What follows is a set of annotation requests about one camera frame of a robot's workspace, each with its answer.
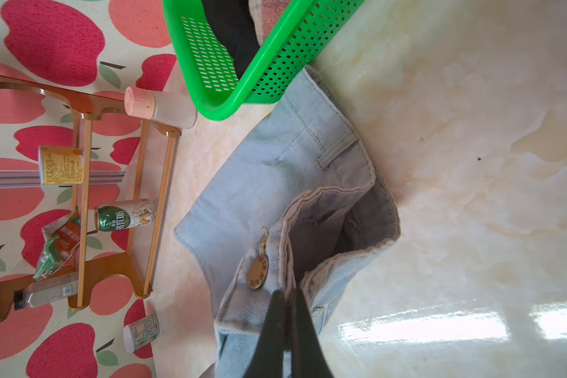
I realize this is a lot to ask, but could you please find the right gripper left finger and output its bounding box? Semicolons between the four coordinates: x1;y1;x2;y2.
244;291;288;378

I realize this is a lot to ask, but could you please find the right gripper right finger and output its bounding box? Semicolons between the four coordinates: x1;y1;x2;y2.
290;288;333;378

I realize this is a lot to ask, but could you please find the light denim skirt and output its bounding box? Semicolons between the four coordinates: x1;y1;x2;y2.
174;66;401;377

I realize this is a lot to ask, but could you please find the green plastic basket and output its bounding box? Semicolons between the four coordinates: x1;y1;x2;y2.
163;1;362;121

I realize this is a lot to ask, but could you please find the black skirt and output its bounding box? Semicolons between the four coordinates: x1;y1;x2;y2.
202;0;260;79

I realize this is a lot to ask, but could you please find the red plaid skirt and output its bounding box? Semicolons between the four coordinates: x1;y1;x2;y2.
249;0;291;46

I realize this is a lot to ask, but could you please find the white small cup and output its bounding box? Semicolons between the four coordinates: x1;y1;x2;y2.
123;314;160;354

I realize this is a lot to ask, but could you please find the black-cap spice jar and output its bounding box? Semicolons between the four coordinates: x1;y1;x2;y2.
14;272;79;310

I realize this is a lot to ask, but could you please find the green snack packet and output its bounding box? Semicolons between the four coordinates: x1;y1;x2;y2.
33;208;81;281

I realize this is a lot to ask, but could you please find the wooden two-tier shelf rack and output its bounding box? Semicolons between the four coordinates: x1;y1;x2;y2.
0;76;181;310

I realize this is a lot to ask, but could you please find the pink-cap clear bottle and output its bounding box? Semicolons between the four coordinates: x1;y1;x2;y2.
124;87;198;129

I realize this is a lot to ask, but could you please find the left aluminium corner post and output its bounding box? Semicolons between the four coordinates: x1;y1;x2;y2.
0;171;124;189

